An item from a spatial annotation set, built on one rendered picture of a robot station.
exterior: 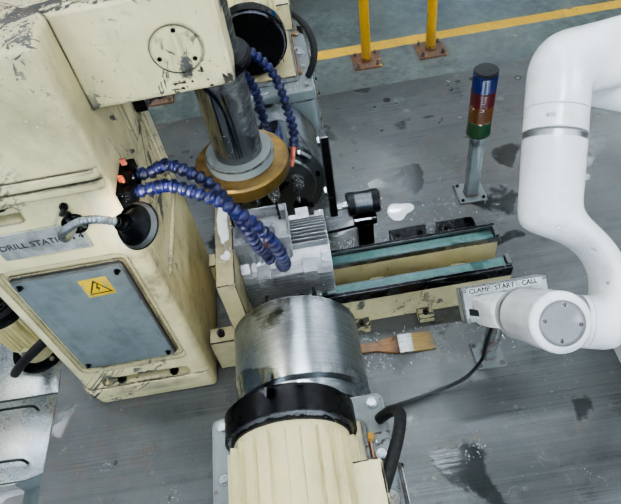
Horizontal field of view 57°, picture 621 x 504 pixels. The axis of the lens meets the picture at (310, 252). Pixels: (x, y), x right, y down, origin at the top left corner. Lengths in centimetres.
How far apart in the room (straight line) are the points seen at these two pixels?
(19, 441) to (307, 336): 124
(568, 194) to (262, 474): 55
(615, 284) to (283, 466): 51
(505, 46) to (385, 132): 202
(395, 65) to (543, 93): 284
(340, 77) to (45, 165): 287
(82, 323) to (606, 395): 112
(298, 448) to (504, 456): 68
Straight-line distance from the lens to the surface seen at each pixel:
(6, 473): 204
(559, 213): 86
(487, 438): 135
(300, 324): 105
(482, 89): 148
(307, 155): 140
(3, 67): 83
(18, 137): 89
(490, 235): 149
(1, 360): 227
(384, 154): 187
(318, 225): 126
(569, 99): 89
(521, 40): 394
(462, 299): 118
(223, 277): 117
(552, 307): 82
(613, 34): 98
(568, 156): 87
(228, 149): 104
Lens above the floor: 205
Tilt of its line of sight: 50 degrees down
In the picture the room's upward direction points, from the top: 11 degrees counter-clockwise
